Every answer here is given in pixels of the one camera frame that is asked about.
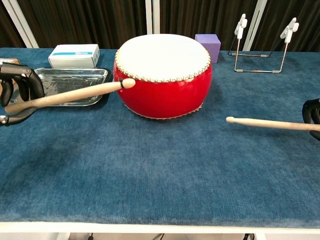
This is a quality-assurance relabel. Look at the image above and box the purple foam cube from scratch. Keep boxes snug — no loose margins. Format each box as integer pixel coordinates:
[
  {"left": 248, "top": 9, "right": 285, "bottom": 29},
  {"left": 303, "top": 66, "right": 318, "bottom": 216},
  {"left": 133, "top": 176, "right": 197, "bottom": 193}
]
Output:
[{"left": 194, "top": 33, "right": 222, "bottom": 65}]

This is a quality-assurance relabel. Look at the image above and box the plain wooden drumstick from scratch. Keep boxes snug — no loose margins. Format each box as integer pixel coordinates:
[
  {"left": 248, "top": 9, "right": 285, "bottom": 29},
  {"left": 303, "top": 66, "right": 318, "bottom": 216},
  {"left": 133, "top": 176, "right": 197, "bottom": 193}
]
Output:
[{"left": 225, "top": 116, "right": 320, "bottom": 133}]

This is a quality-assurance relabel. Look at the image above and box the wooden drumstick with black band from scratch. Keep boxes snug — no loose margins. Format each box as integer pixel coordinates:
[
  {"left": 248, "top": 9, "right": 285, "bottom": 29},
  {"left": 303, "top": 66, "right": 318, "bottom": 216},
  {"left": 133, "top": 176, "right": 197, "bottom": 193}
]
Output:
[{"left": 4, "top": 77, "right": 137, "bottom": 115}]

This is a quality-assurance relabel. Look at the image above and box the black pleated curtain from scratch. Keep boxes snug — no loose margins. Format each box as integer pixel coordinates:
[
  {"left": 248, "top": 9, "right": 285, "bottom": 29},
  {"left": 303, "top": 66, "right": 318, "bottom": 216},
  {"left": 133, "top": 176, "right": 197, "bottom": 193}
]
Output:
[{"left": 0, "top": 0, "right": 320, "bottom": 52}]

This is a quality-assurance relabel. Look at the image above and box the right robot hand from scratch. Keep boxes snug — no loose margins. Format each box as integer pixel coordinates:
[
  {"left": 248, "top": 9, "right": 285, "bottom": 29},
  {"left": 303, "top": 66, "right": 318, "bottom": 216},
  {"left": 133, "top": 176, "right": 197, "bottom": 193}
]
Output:
[{"left": 301, "top": 98, "right": 320, "bottom": 141}]

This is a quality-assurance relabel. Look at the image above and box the aluminium partition post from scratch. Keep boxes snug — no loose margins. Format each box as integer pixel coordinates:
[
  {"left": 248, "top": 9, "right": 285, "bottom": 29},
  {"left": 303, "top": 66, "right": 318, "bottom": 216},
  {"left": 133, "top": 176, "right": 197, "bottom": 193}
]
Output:
[
  {"left": 1, "top": 0, "right": 40, "bottom": 49},
  {"left": 243, "top": 0, "right": 268, "bottom": 52},
  {"left": 145, "top": 0, "right": 161, "bottom": 36}
]

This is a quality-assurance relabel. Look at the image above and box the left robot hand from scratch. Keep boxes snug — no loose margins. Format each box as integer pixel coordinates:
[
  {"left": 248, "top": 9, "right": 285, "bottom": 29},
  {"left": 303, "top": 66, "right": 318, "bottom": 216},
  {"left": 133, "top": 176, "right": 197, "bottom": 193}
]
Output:
[{"left": 0, "top": 62, "right": 46, "bottom": 127}]

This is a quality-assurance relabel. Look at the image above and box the blue table cloth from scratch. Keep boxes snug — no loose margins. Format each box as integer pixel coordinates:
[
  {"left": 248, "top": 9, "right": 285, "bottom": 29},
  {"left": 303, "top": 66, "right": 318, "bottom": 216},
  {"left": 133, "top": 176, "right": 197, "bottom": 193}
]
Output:
[{"left": 0, "top": 47, "right": 320, "bottom": 230}]

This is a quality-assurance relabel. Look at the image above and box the shiny metal tray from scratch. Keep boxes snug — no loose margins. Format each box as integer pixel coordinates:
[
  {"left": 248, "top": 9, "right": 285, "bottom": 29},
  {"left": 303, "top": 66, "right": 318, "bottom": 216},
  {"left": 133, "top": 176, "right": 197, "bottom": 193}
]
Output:
[{"left": 9, "top": 67, "right": 113, "bottom": 107}]

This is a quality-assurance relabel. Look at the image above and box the white box with blue stripe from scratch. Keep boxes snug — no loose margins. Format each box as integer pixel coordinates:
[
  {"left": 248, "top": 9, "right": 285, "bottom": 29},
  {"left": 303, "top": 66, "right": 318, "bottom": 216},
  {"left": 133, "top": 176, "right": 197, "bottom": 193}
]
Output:
[{"left": 47, "top": 44, "right": 101, "bottom": 70}]

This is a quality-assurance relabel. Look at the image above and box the wire stand with white clips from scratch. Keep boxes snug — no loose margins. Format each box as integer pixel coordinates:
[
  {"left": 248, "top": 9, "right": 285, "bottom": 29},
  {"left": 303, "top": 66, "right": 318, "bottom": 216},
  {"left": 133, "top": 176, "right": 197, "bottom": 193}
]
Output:
[{"left": 227, "top": 13, "right": 300, "bottom": 74}]

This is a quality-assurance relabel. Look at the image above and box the small brown cardboard box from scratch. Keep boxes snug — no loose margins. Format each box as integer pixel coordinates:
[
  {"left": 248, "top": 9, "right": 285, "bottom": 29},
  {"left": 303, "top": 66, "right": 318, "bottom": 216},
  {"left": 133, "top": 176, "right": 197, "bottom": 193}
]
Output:
[{"left": 0, "top": 57, "right": 21, "bottom": 66}]

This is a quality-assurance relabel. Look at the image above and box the red drum with white skin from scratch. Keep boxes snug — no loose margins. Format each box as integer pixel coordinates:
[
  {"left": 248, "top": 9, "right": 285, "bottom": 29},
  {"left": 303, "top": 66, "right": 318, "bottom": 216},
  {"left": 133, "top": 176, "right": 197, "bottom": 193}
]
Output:
[{"left": 112, "top": 33, "right": 214, "bottom": 121}]

